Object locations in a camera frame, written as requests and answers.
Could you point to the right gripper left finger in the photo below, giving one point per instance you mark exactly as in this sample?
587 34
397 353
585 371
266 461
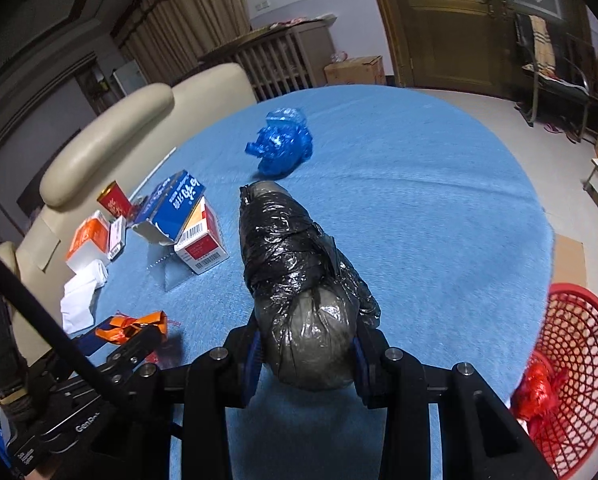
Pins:
214 399

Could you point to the orange white tissue pack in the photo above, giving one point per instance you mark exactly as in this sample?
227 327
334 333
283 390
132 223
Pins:
90 242

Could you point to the wooden radiator cabinet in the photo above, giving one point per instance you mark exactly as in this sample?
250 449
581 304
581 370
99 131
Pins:
279 58

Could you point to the beige leather sofa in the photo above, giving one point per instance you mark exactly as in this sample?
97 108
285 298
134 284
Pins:
122 145

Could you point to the blue toothpaste box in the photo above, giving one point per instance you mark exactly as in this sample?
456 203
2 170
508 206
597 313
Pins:
165 212

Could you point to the red plastic bag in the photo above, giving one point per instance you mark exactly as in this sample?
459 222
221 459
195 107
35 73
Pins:
537 395

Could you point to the wooden double door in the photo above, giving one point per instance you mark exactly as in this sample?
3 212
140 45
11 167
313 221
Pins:
468 45

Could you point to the blue plastic bag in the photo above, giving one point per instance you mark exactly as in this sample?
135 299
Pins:
283 144

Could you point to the blue tablecloth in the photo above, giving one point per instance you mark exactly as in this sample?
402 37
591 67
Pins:
436 216

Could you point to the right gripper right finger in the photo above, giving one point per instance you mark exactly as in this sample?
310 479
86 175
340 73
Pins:
480 439

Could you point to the red plastic basket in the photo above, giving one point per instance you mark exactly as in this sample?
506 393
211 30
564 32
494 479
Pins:
569 338

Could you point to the black metal chair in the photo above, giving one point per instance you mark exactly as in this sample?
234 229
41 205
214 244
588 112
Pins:
558 63

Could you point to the brown cardboard box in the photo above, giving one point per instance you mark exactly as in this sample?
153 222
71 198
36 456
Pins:
367 70

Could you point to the red paper cup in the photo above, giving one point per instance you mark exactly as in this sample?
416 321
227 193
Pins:
113 199

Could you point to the flat cardboard sheet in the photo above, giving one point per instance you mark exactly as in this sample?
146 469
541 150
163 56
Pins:
569 261

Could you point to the white stick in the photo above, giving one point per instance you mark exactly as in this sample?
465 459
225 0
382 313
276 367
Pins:
152 171

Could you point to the orange wrapper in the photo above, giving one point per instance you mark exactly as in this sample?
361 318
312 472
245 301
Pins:
121 327

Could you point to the black plastic bag bundle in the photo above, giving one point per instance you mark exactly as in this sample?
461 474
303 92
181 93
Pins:
308 297

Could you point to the red white medicine box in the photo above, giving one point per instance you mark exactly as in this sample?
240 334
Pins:
200 245

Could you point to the white tissue pile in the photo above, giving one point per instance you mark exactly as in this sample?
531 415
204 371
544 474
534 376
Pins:
78 296

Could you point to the beige curtain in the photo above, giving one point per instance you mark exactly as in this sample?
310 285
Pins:
167 38

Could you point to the white purple medicine box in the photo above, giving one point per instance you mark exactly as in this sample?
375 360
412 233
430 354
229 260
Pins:
117 234

